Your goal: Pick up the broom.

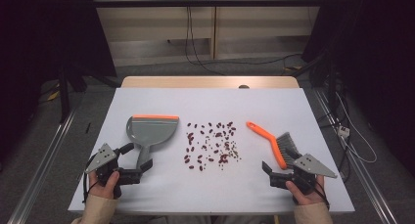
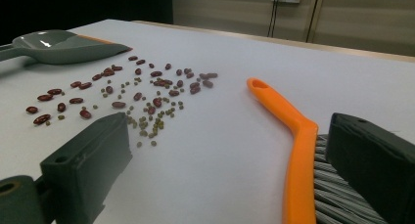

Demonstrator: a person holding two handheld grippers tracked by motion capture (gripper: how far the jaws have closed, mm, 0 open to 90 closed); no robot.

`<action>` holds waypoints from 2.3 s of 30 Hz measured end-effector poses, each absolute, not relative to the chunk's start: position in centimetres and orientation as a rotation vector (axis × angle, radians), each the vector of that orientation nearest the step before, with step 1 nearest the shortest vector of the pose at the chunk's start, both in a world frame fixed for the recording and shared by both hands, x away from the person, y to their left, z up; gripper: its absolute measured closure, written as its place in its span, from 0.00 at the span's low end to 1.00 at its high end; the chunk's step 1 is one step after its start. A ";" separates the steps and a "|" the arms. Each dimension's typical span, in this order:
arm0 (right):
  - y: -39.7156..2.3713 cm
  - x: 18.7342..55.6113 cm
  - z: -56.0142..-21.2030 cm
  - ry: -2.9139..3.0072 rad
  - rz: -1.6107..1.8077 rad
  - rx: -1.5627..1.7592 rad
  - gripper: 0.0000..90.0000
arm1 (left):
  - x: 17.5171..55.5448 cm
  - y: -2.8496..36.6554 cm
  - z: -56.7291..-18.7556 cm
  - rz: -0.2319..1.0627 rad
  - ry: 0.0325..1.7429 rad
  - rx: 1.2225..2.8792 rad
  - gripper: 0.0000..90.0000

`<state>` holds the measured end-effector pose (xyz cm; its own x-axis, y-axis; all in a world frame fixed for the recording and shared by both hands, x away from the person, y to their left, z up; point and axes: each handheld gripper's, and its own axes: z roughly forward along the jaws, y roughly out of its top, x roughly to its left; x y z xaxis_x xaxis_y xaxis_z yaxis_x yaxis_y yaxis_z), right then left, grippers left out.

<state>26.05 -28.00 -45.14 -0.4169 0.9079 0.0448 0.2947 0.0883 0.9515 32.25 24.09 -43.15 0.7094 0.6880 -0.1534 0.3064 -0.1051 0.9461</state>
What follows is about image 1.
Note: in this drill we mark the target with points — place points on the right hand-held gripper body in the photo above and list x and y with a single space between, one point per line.
311 166

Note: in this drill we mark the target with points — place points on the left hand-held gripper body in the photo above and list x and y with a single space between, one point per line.
101 157

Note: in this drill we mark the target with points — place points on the orange brush with grey bristles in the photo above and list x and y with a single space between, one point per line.
270 137

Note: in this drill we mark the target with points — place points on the grey dustpan with orange edge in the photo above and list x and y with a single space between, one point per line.
150 131

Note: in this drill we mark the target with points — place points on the red and dark beans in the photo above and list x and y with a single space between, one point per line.
212 145

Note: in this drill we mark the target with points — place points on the person's right hand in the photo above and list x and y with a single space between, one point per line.
308 198

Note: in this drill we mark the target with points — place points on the person's left hand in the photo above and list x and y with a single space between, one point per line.
102 192

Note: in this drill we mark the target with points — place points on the small black strip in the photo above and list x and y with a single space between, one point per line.
87 127

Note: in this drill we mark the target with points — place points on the white table board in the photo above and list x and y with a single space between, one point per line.
195 191

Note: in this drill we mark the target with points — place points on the black metal stand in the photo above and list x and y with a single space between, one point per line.
63 93
332 87

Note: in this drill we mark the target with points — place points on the yellow floor tape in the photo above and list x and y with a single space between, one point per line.
293 68
54 95

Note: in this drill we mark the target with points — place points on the wooden table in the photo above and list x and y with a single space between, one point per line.
195 81

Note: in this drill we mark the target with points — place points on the beige wooden cabinet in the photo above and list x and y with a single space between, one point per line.
147 28

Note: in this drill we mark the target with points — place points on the black curtain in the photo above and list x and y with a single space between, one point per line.
381 54
39 38

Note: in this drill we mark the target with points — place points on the dark horizontal metal bar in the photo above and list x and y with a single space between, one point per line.
228 2

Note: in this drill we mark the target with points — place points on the aluminium floor rail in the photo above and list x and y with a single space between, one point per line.
42 171
365 178

